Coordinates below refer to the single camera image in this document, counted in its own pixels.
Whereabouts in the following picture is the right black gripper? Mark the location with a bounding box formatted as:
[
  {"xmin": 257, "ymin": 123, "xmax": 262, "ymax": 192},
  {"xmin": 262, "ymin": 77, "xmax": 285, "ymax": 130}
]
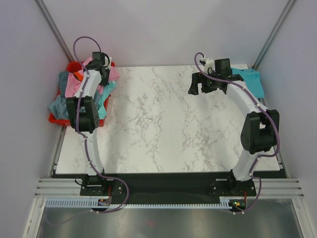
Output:
[{"xmin": 188, "ymin": 70, "xmax": 220, "ymax": 95}]

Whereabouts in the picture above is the pink t shirt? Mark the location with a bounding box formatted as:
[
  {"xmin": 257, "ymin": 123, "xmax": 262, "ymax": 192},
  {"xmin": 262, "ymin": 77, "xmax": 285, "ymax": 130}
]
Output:
[{"xmin": 65, "ymin": 57, "xmax": 120, "ymax": 100}]

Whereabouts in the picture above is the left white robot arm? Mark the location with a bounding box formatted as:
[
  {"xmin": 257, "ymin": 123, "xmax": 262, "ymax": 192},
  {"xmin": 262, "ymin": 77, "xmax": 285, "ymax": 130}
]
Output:
[{"xmin": 66, "ymin": 52, "xmax": 111, "ymax": 196}]

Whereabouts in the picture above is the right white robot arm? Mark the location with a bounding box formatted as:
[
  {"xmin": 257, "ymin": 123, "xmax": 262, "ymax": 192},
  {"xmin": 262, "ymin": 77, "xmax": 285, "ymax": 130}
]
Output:
[{"xmin": 188, "ymin": 57, "xmax": 280, "ymax": 196}]

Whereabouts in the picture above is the red plastic bin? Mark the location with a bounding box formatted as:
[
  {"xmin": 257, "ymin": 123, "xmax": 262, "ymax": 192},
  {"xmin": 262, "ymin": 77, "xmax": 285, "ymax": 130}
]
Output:
[{"xmin": 49, "ymin": 61, "xmax": 120, "ymax": 127}]

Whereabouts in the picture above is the mint green t shirt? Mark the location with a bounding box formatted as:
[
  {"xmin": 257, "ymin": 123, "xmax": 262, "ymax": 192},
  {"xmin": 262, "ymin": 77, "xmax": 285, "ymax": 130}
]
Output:
[{"xmin": 96, "ymin": 81, "xmax": 117, "ymax": 119}]

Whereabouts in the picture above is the orange t shirt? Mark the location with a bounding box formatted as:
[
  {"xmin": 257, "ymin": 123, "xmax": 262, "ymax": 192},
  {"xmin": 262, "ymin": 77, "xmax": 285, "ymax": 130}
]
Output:
[{"xmin": 73, "ymin": 70, "xmax": 84, "ymax": 81}]

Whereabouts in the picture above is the folded teal t shirt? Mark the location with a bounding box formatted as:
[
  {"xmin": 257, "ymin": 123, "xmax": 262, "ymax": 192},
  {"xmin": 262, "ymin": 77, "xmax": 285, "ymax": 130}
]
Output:
[{"xmin": 232, "ymin": 68, "xmax": 264, "ymax": 99}]

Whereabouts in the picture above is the grey blue t shirt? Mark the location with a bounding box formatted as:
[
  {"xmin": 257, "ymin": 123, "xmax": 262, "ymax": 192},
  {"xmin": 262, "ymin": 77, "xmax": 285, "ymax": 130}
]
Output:
[{"xmin": 49, "ymin": 71, "xmax": 76, "ymax": 120}]

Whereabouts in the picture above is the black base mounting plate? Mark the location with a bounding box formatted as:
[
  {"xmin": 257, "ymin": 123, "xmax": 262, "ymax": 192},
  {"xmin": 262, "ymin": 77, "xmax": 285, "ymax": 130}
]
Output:
[{"xmin": 53, "ymin": 170, "xmax": 287, "ymax": 204}]

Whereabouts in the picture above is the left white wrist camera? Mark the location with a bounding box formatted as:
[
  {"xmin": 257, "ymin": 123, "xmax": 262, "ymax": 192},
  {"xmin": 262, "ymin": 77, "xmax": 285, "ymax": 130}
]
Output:
[{"xmin": 104, "ymin": 54, "xmax": 112, "ymax": 68}]

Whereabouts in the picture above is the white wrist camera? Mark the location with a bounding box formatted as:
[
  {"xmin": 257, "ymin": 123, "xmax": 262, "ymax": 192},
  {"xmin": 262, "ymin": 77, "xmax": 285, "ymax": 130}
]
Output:
[
  {"xmin": 104, "ymin": 54, "xmax": 112, "ymax": 68},
  {"xmin": 200, "ymin": 58, "xmax": 214, "ymax": 74}
]

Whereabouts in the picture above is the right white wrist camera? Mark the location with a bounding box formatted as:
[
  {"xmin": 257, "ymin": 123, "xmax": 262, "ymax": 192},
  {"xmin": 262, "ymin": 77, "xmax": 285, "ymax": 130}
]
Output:
[{"xmin": 200, "ymin": 58, "xmax": 214, "ymax": 74}]

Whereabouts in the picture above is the left frame post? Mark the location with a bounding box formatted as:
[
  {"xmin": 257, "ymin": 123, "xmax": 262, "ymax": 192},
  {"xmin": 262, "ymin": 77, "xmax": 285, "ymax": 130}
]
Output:
[{"xmin": 34, "ymin": 0, "xmax": 74, "ymax": 62}]

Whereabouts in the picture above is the frame post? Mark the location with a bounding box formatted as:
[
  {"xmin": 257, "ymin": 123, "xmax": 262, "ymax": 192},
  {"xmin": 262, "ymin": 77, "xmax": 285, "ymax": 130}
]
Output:
[
  {"xmin": 252, "ymin": 0, "xmax": 297, "ymax": 70},
  {"xmin": 34, "ymin": 0, "xmax": 74, "ymax": 62}
]

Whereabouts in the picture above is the right frame post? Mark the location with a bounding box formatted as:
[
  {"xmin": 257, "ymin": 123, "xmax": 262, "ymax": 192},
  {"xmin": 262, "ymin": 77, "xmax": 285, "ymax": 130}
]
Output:
[{"xmin": 252, "ymin": 0, "xmax": 297, "ymax": 70}]

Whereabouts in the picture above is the aluminium extrusion rail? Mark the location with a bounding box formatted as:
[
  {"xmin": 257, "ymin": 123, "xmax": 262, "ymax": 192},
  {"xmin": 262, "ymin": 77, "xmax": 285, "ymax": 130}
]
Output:
[{"xmin": 35, "ymin": 178, "xmax": 304, "ymax": 199}]

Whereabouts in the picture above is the white slotted cable duct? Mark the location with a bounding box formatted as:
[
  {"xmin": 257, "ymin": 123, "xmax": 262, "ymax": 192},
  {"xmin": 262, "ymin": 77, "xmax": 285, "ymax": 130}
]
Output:
[{"xmin": 46, "ymin": 197, "xmax": 248, "ymax": 208}]

